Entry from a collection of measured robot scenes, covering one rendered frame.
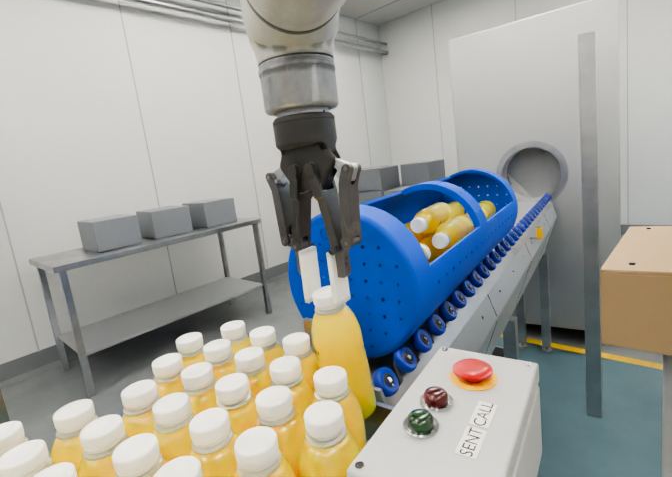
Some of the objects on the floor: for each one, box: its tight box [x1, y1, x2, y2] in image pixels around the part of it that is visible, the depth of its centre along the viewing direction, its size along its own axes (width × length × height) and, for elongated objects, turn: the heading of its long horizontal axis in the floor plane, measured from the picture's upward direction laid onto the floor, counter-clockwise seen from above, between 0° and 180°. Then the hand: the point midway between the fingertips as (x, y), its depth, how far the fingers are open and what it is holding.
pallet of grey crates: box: [337, 159, 446, 206], centre depth 490 cm, size 120×80×119 cm
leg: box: [503, 316, 519, 360], centre depth 159 cm, size 6×6×63 cm
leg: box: [516, 292, 527, 349], centre depth 246 cm, size 6×6×63 cm
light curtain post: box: [578, 31, 602, 418], centre depth 171 cm, size 6×6×170 cm
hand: (324, 276), depth 50 cm, fingers closed on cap, 4 cm apart
